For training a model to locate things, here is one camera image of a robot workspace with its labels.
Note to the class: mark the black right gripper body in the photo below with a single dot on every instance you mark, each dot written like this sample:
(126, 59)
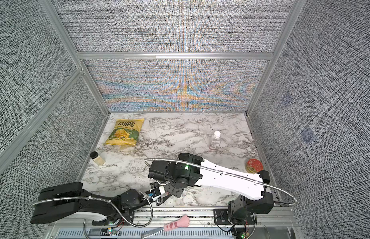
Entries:
(155, 172)

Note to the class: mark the clear bottle purple label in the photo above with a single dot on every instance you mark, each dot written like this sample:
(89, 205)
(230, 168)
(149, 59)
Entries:
(215, 143)

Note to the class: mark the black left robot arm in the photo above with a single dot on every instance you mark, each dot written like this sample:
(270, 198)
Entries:
(72, 201)

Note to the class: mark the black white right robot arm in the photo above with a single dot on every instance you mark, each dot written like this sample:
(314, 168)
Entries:
(190, 170)

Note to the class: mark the pink cat paw stick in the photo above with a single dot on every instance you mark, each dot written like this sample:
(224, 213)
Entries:
(183, 222)

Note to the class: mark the yellow green chips bag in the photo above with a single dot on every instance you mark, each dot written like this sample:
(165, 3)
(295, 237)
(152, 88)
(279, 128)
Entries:
(125, 133)

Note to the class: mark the round gold tin red lid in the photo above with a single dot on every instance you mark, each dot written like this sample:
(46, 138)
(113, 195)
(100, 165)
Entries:
(253, 165)

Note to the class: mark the small jar black lid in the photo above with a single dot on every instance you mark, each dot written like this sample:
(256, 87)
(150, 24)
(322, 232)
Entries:
(95, 156)

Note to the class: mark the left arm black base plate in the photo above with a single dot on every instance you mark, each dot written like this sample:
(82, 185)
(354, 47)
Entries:
(111, 222)

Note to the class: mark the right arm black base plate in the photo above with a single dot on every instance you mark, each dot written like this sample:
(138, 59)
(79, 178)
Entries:
(234, 220)

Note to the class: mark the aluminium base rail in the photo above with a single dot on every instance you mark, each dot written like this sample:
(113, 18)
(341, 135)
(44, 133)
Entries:
(280, 223)

